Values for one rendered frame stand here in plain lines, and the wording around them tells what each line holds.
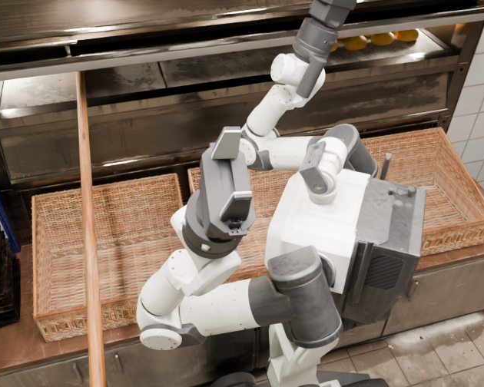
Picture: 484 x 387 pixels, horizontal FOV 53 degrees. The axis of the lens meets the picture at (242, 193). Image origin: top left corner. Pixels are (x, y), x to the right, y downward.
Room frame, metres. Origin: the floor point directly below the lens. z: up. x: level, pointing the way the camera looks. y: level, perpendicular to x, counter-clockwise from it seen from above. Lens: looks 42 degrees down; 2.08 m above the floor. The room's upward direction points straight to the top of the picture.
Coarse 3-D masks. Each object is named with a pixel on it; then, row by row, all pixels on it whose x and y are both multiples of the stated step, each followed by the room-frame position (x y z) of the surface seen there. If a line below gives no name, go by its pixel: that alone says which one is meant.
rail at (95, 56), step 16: (400, 16) 1.59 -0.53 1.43; (416, 16) 1.59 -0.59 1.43; (432, 16) 1.61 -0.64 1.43; (448, 16) 1.63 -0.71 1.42; (272, 32) 1.46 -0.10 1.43; (288, 32) 1.47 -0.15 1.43; (128, 48) 1.35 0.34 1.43; (144, 48) 1.35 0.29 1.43; (160, 48) 1.36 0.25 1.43; (176, 48) 1.37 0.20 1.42; (0, 64) 1.25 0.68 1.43; (16, 64) 1.25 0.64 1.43; (32, 64) 1.26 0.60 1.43; (48, 64) 1.27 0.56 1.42
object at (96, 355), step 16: (80, 80) 1.56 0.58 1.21; (80, 96) 1.45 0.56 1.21; (80, 112) 1.35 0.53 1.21; (80, 128) 1.26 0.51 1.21; (80, 144) 1.18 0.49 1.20; (80, 160) 1.11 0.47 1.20; (96, 256) 0.75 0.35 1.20; (96, 272) 0.70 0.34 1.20; (96, 288) 0.65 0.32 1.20; (96, 304) 0.61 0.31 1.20; (96, 320) 0.57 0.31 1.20; (96, 336) 0.53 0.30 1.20; (96, 352) 0.49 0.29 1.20; (96, 368) 0.46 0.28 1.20; (96, 384) 0.43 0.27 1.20
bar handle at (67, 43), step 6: (42, 42) 1.32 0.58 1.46; (48, 42) 1.32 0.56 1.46; (54, 42) 1.33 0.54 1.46; (60, 42) 1.33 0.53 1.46; (66, 42) 1.33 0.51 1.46; (72, 42) 1.34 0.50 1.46; (0, 48) 1.29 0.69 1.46; (6, 48) 1.29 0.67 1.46; (12, 48) 1.29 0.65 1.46; (18, 48) 1.30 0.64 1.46; (24, 48) 1.30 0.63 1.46; (30, 48) 1.30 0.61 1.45; (36, 48) 1.31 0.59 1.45; (66, 48) 1.33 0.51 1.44
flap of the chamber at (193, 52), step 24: (264, 24) 1.64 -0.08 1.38; (288, 24) 1.63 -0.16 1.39; (408, 24) 1.58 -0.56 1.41; (432, 24) 1.61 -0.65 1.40; (48, 48) 1.45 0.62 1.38; (72, 48) 1.44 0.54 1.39; (96, 48) 1.43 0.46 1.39; (120, 48) 1.42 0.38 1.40; (192, 48) 1.39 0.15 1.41; (216, 48) 1.40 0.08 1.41; (240, 48) 1.42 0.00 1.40; (0, 72) 1.24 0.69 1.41; (24, 72) 1.25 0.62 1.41; (48, 72) 1.27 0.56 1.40
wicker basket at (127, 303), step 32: (64, 192) 1.35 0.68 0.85; (96, 192) 1.38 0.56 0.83; (128, 192) 1.40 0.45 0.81; (160, 192) 1.43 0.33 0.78; (32, 224) 1.21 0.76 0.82; (64, 224) 1.32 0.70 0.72; (128, 224) 1.36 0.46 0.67; (160, 224) 1.39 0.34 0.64; (64, 256) 1.26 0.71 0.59; (128, 256) 1.26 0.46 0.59; (160, 256) 1.26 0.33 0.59; (64, 288) 1.10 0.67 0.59; (128, 288) 1.10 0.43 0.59; (64, 320) 0.90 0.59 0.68; (128, 320) 0.95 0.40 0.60
